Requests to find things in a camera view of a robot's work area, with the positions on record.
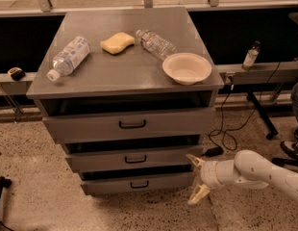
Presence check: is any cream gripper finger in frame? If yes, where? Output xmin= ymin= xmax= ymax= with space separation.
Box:
xmin=186 ymin=154 xmax=205 ymax=168
xmin=187 ymin=184 xmax=211 ymax=205

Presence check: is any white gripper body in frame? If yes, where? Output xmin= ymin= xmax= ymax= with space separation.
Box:
xmin=200 ymin=160 xmax=236 ymax=189

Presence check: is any grey bottom drawer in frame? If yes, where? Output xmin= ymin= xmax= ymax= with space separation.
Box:
xmin=81 ymin=171 xmax=194 ymax=195

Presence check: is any grey drawer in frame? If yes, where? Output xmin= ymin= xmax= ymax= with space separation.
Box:
xmin=81 ymin=171 xmax=194 ymax=195
xmin=66 ymin=145 xmax=203 ymax=172
xmin=43 ymin=108 xmax=215 ymax=144

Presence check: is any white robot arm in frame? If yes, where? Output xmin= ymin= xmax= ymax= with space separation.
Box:
xmin=186 ymin=150 xmax=298 ymax=205

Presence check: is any grey middle drawer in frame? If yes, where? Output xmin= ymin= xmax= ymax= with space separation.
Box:
xmin=66 ymin=145 xmax=203 ymax=172

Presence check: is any grey top drawer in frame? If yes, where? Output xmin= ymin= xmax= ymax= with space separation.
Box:
xmin=43 ymin=108 xmax=215 ymax=144

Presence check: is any grey drawer cabinet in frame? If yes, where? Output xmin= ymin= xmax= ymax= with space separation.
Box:
xmin=27 ymin=7 xmax=223 ymax=184

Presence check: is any black power adapter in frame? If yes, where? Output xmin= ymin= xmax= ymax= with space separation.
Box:
xmin=204 ymin=146 xmax=224 ymax=157

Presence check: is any black chair base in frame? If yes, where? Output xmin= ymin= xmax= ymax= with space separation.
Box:
xmin=247 ymin=91 xmax=298 ymax=167

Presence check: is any black and white shoe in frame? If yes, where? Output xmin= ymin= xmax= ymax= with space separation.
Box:
xmin=281 ymin=141 xmax=298 ymax=160

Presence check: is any white paper bowl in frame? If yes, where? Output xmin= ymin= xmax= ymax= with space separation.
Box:
xmin=162 ymin=53 xmax=212 ymax=86

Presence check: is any small bottle on ledge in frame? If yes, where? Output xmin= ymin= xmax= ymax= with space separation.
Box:
xmin=241 ymin=40 xmax=261 ymax=70

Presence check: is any clear plastic water bottle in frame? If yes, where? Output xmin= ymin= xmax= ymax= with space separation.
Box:
xmin=136 ymin=30 xmax=176 ymax=61

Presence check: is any yellow sponge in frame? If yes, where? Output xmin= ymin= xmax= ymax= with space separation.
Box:
xmin=100 ymin=32 xmax=135 ymax=55

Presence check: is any labelled plastic water bottle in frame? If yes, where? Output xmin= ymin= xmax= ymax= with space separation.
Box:
xmin=47 ymin=37 xmax=90 ymax=81

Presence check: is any black tape measure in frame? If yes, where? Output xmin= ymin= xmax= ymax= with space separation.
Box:
xmin=8 ymin=67 xmax=25 ymax=81

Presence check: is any black power cable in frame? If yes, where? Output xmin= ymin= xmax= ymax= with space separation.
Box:
xmin=208 ymin=61 xmax=282 ymax=152

